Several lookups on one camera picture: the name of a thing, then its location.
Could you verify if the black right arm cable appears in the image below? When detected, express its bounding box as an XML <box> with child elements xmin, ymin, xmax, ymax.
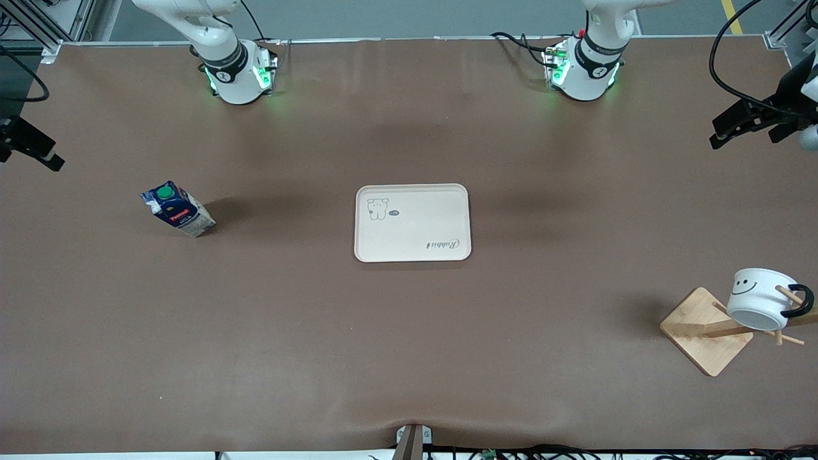
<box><xmin>0</xmin><ymin>48</ymin><xmax>50</xmax><ymax>103</ymax></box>

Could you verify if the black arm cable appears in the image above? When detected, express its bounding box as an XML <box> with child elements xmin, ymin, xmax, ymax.
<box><xmin>0</xmin><ymin>48</ymin><xmax>50</xmax><ymax>103</ymax></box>
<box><xmin>709</xmin><ymin>0</ymin><xmax>809</xmax><ymax>119</ymax></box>

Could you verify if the wooden cup rack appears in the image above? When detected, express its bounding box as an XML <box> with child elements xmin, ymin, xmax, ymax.
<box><xmin>660</xmin><ymin>284</ymin><xmax>818</xmax><ymax>378</ymax></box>

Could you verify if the brown table edge bracket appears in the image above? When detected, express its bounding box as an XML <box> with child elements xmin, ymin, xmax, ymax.
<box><xmin>395</xmin><ymin>424</ymin><xmax>434</xmax><ymax>460</ymax></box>

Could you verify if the aluminium frame post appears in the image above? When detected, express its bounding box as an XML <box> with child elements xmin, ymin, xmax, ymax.
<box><xmin>764</xmin><ymin>0</ymin><xmax>818</xmax><ymax>52</ymax></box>
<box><xmin>0</xmin><ymin>0</ymin><xmax>96</xmax><ymax>65</ymax></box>

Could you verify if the black base cable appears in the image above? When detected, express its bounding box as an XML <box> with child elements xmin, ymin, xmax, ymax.
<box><xmin>491</xmin><ymin>32</ymin><xmax>557</xmax><ymax>71</ymax></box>

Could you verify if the white cup with black handle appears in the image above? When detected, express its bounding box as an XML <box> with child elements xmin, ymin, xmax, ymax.
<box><xmin>726</xmin><ymin>268</ymin><xmax>815</xmax><ymax>332</ymax></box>

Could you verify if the cream plastic tray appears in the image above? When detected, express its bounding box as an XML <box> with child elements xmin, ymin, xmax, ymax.
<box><xmin>354</xmin><ymin>183</ymin><xmax>472</xmax><ymax>263</ymax></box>

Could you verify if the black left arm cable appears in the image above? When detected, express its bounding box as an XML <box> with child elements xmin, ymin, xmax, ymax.
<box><xmin>709</xmin><ymin>0</ymin><xmax>809</xmax><ymax>119</ymax></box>

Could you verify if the blue milk carton green cap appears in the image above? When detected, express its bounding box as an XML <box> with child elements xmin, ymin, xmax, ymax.
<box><xmin>139</xmin><ymin>180</ymin><xmax>216</xmax><ymax>238</ymax></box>

